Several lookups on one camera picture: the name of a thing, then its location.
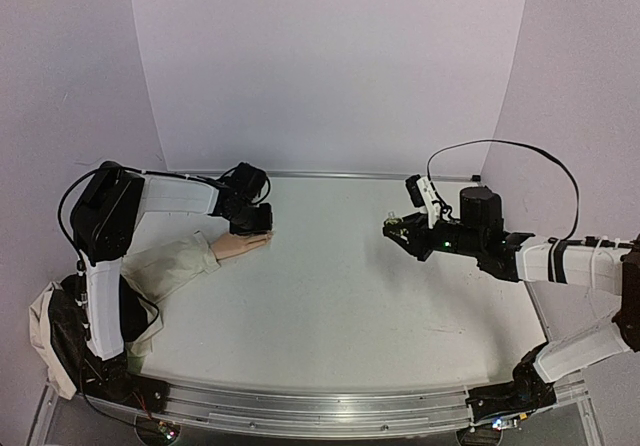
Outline beige sleeve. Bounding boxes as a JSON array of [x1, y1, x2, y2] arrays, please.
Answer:
[[28, 232, 220, 400]]

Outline mannequin hand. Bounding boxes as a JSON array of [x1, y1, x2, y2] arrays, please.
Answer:
[[210, 233, 273, 262]]

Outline aluminium back table rail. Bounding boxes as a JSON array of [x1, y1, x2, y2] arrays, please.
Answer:
[[164, 168, 484, 183]]

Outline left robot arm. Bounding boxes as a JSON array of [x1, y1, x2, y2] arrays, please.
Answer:
[[59, 161, 273, 361]]

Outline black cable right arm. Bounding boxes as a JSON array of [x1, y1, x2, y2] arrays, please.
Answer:
[[426, 138, 640, 247]]

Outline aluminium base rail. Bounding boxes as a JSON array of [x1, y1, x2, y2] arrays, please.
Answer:
[[29, 365, 601, 446]]

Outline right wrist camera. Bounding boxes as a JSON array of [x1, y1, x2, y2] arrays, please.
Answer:
[[405, 174, 452, 229]]

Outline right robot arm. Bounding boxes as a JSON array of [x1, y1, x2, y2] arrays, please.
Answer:
[[382, 176, 639, 394]]

